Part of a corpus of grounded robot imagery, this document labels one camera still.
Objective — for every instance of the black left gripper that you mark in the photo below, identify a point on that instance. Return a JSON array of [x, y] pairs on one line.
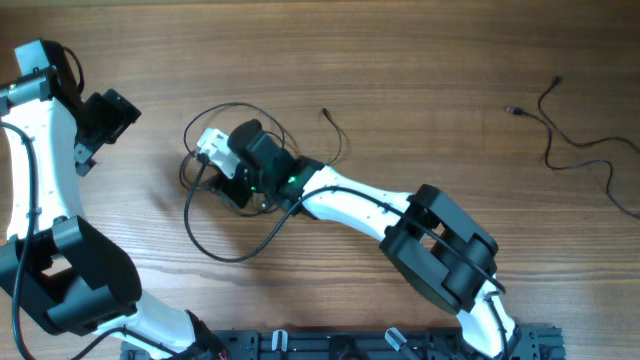
[[119, 114]]

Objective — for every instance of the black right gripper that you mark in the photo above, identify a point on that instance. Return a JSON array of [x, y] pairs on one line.
[[231, 187]]

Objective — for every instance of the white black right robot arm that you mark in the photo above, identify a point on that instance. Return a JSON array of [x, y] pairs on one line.
[[435, 245]]

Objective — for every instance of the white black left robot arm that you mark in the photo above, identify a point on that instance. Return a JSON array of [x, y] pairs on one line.
[[57, 268]]

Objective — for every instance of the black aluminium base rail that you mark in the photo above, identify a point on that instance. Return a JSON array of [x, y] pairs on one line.
[[528, 343]]

